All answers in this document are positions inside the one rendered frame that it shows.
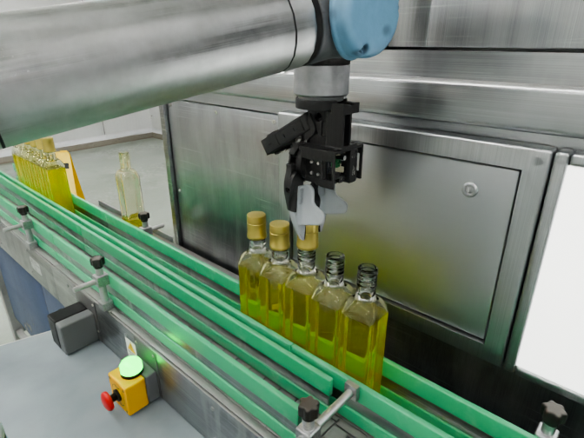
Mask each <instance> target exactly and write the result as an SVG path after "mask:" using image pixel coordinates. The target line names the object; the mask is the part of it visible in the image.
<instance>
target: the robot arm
mask: <svg viewBox="0 0 584 438"><path fill-rule="evenodd" d="M398 3H399V0H89V1H82V2H75V3H63V4H56V5H49V6H43V7H36V8H29V9H22V10H10V11H3V12H0V149H5V148H9V147H11V146H15V145H18V144H21V143H27V142H30V141H34V140H37V139H40V138H44V137H46V136H53V135H55V134H59V133H63V132H65V131H69V130H73V129H78V128H82V127H84V126H88V125H91V124H94V123H100V122H103V121H107V120H109V119H113V118H117V117H119V116H126V115H128V114H132V113H135V112H138V111H142V110H147V109H151V108H154V107H157V106H161V105H164V104H167V103H173V102H176V101H179V100H183V99H186V98H189V97H192V96H198V95H201V94H205V93H208V92H211V91H214V90H220V89H223V88H227V87H230V86H233V85H237V84H240V83H246V82H249V81H252V80H256V79H258V78H262V77H266V76H271V75H274V74H277V73H281V72H284V71H287V70H294V93H295V94H296V95H297V97H296V98H295V107H296V108H297V109H300V110H307V111H308V112H305V113H304V114H302V115H301V116H298V117H297V118H296V119H295V120H293V121H292V122H290V123H288V124H286V125H285V126H283V127H282V128H280V129H278V130H274V131H273V132H271V133H269V134H268V135H267V137H266V138H264V139H263V140H261V143H262V146H263V148H264V150H265V152H266V154H267V155H270V154H274V153H275V155H277V154H280V153H283V152H285V151H286V150H287V149H290V148H291V147H290V146H291V145H293V147H292V148H291V150H290V152H289V162H288V163H287V164H286V174H285V178H284V195H285V200H286V204H287V209H288V210H289V214H290V218H291V221H292V223H293V225H294V228H295V231H296V233H297V235H298V236H299V238H300V239H301V240H305V231H306V226H305V225H319V228H318V232H321V231H322V227H323V224H324V222H325V219H326V214H344V213H346V212H347V210H348V205H347V203H346V202H345V201H344V200H343V199H341V198H340V197H339V196H338V195H337V194H336V192H335V184H336V183H342V182H345V183H352V182H354V181H355V180H356V178H359V179H361V178H362V155H363V143H356V142H350V140H351V124H352V114H354V113H358V112H359V105H360V102H353V101H348V99H347V97H345V96H346V95H347V94H348V93H349V75H350V61H353V60H355V59H356V58H370V57H373V56H376V55H378V54H380V53H381V52H382V51H383V50H384V49H385V48H386V47H387V46H388V44H389V43H390V41H391V39H392V37H393V35H394V33H395V30H396V26H397V23H398V18H399V12H398V10H399V4H398ZM357 153H360V159H359V170H356V167H357ZM305 181H308V182H311V184H304V185H303V182H305Z"/></svg>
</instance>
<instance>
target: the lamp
mask: <svg viewBox="0 0 584 438"><path fill-rule="evenodd" d="M119 368H120V376H121V377H122V378H123V379H125V380H131V379H135V378H137V377H138V376H139V375H141V374H142V372H143V363H142V360H141V359H140V358H139V357H138V356H135V355H131V356H128V357H126V358H124V359H123V360H122V361H121V363H120V365H119Z"/></svg>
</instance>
